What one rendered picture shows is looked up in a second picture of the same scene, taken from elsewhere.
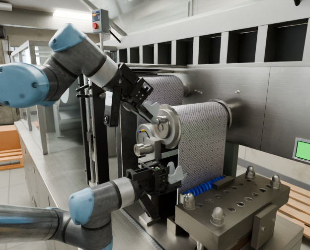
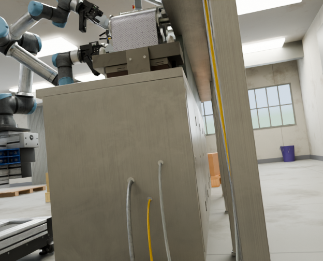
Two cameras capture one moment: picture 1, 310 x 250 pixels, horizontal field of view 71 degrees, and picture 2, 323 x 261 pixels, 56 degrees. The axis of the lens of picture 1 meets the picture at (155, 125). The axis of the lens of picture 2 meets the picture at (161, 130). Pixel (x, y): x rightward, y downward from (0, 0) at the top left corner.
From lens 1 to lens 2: 160 cm
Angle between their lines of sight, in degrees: 49
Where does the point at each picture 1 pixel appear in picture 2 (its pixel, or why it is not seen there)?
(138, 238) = not seen: hidden behind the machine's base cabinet
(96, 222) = (58, 63)
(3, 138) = not seen: hidden behind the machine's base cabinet
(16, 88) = (31, 6)
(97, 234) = (59, 70)
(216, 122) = (144, 18)
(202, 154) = (133, 40)
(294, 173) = not seen: outside the picture
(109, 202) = (64, 54)
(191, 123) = (119, 20)
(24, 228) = (38, 65)
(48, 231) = (50, 74)
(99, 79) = (72, 8)
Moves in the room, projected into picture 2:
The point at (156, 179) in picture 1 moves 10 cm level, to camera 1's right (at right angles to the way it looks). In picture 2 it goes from (90, 47) to (100, 40)
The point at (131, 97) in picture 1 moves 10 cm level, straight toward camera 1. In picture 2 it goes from (87, 13) to (71, 8)
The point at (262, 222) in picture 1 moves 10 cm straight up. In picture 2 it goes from (129, 54) to (126, 32)
